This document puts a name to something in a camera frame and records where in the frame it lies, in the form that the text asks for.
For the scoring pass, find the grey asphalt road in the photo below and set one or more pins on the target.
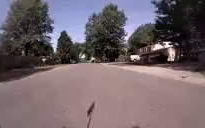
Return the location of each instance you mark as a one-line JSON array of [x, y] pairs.
[[100, 86]]

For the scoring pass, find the tall broad green tree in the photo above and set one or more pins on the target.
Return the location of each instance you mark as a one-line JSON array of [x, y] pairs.
[[105, 33]]

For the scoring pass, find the white vehicle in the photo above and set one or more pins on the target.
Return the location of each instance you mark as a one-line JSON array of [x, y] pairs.
[[134, 58]]

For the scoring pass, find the small dark conifer tree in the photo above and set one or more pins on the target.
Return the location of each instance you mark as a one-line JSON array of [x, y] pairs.
[[64, 45]]

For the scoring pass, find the rounded green tree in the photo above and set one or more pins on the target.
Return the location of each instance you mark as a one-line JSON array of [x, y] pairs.
[[142, 37]]

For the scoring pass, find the pale house building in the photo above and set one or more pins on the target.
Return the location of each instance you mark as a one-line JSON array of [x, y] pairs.
[[160, 51]]

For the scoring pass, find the large leafy tree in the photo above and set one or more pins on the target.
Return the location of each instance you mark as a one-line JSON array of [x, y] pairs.
[[25, 28]]

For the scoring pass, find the dry grass verge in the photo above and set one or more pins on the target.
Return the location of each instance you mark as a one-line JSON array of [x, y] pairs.
[[15, 73]]

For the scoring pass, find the dark wooden fence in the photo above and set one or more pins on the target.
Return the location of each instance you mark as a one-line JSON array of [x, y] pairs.
[[13, 62]]

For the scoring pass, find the dark tall pine tree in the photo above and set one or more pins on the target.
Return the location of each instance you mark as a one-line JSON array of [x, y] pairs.
[[186, 23]]

